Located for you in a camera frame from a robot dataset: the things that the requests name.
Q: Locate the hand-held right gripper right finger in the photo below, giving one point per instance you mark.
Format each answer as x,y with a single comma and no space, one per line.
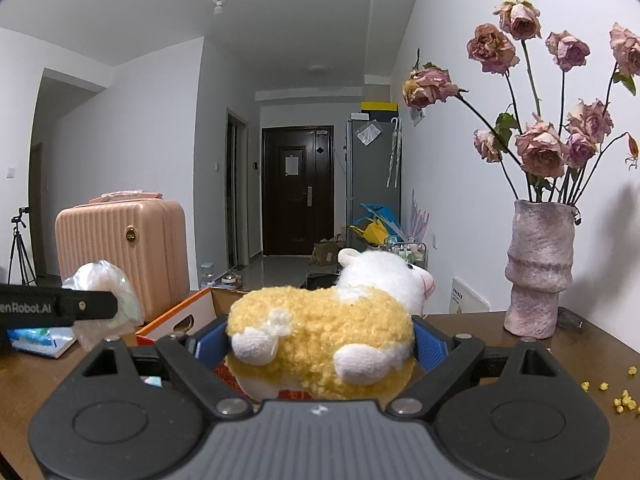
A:
430,347

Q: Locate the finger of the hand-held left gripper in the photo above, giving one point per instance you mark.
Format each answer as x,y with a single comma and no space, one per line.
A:
75,305

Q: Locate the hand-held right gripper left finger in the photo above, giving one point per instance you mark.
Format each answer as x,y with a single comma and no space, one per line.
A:
210,345

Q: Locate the iridescent clear plastic ball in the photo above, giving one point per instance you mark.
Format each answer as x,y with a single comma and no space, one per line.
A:
100,275

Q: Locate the orange cardboard box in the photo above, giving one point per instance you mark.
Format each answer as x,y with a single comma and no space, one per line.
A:
175,312

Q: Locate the yellow white sheep plush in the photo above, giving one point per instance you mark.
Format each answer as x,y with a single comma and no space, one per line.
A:
320,325

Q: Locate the blue tissue pack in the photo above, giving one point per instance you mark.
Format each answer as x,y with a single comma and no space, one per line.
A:
35,337

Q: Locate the blue pet feeder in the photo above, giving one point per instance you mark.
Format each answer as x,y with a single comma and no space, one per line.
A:
206,272

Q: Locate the pink ribbed suitcase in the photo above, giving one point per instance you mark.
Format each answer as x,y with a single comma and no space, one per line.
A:
125,240

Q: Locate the trolley cart with bottles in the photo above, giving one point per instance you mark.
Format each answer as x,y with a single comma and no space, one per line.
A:
407,252

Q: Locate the brown room door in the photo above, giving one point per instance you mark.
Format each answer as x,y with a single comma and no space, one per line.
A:
36,210

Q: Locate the pink folded cloth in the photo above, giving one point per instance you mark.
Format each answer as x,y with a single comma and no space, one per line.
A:
125,196

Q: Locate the black bag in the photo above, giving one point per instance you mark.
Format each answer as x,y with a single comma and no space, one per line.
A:
322,280

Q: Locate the purple feather decoration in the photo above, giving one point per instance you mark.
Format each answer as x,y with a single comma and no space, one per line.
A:
419,220

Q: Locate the yellow plastic stool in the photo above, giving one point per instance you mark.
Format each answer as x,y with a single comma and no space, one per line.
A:
372,232

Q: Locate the pink textured vase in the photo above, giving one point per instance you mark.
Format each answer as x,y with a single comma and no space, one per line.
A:
537,270

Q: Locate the brown cardboard carton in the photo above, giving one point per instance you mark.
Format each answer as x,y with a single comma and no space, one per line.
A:
327,255

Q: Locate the dark small object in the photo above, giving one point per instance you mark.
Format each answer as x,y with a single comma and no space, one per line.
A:
570,317

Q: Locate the blue plastic stool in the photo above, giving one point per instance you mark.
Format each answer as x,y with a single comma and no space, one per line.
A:
375,208

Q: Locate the dark wooden entrance door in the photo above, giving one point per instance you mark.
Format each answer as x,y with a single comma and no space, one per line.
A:
297,210

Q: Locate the dark side door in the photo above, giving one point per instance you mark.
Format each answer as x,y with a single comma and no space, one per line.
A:
235,185

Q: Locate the grey refrigerator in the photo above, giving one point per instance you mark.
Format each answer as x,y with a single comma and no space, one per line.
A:
372,180

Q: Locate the white folded umbrella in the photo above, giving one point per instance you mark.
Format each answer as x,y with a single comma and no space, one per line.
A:
395,155

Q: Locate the white paper notice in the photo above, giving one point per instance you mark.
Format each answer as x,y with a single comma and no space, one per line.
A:
292,165

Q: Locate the scattered yellow crumbs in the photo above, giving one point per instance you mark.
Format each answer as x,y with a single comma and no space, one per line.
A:
625,400

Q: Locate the clear plastic bag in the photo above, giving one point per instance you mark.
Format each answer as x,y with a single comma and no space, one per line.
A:
368,133

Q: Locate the bunch of dried pink roses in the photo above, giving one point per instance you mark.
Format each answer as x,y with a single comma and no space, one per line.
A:
540,147

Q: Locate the yellow black box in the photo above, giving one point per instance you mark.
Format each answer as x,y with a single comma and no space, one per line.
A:
379,106

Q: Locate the white ceiling lamp socket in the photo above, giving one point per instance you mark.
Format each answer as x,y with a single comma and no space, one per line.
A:
219,7

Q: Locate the black camera tripod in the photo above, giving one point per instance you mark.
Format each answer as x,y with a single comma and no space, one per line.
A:
20,220

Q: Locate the white electrical wall panel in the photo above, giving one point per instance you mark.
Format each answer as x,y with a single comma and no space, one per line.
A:
419,118

